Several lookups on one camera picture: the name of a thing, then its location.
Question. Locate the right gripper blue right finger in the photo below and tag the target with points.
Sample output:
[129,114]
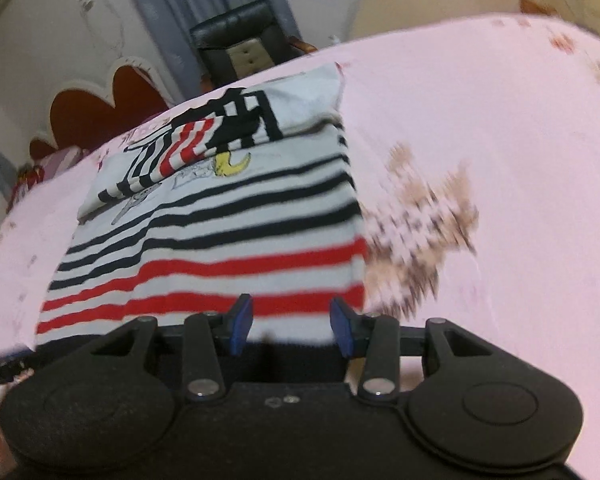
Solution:
[346,326]

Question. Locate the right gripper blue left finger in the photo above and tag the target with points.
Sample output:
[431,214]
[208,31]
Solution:
[236,325]

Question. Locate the striped white red black shirt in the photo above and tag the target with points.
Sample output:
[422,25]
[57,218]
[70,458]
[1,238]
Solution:
[249,194]

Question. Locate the pink floral bed sheet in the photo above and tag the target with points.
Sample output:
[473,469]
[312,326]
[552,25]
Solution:
[502,114]

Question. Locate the magenta pillow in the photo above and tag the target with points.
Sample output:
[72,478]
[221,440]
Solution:
[30,175]

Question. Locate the red heart-shaped headboard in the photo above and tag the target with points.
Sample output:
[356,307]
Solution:
[85,116]

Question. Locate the black leather wooden armchair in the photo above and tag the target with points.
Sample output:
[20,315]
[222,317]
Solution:
[242,42]

